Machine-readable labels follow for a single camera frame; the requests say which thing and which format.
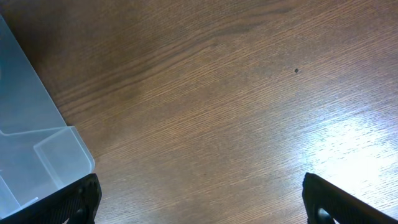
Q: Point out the clear plastic storage bin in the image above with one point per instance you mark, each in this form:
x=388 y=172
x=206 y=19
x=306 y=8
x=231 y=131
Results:
x=40 y=154

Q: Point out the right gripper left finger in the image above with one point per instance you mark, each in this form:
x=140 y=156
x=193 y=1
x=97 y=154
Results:
x=76 y=203

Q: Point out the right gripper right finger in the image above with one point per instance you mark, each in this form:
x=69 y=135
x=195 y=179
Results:
x=326 y=203

